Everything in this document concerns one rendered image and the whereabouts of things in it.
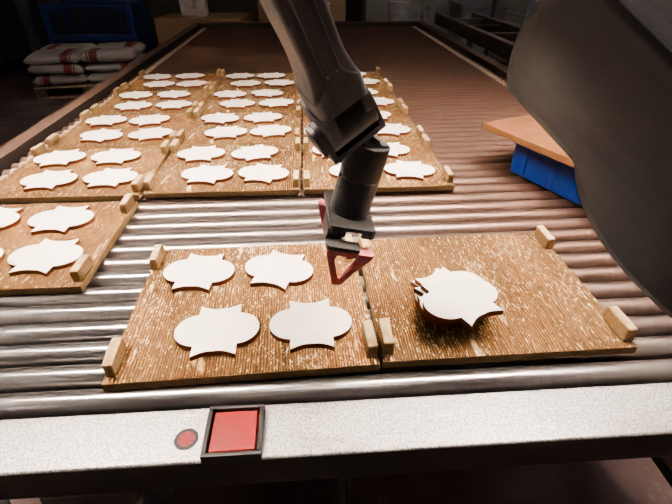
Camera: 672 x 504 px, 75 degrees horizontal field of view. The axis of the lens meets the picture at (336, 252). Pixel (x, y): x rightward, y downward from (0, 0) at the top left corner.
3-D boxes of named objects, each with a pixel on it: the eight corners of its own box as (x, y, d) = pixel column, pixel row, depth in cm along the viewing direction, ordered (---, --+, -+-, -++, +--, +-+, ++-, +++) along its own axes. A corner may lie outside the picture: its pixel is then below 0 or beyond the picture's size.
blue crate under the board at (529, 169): (676, 192, 119) (693, 157, 113) (597, 216, 108) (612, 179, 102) (579, 153, 142) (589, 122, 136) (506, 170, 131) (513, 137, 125)
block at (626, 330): (633, 341, 71) (640, 329, 69) (622, 342, 71) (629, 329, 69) (611, 316, 76) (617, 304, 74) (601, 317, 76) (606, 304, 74)
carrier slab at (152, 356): (379, 371, 68) (380, 364, 67) (103, 392, 65) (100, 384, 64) (351, 247, 97) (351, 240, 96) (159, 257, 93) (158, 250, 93)
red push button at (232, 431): (256, 455, 57) (254, 449, 56) (209, 458, 56) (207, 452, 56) (259, 415, 62) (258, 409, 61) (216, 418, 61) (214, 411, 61)
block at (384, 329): (394, 355, 68) (395, 342, 67) (382, 356, 68) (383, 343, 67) (387, 328, 73) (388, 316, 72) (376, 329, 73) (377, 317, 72)
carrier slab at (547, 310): (634, 353, 71) (638, 346, 70) (382, 368, 68) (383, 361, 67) (536, 238, 100) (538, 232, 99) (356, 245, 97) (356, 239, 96)
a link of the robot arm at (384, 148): (365, 143, 54) (401, 144, 57) (338, 121, 58) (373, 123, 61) (350, 192, 57) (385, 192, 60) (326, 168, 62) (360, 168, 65)
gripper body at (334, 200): (361, 206, 69) (375, 164, 65) (373, 243, 61) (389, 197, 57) (321, 200, 68) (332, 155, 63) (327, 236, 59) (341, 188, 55)
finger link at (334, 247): (353, 267, 69) (370, 216, 64) (360, 297, 64) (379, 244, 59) (311, 261, 68) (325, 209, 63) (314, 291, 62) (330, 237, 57)
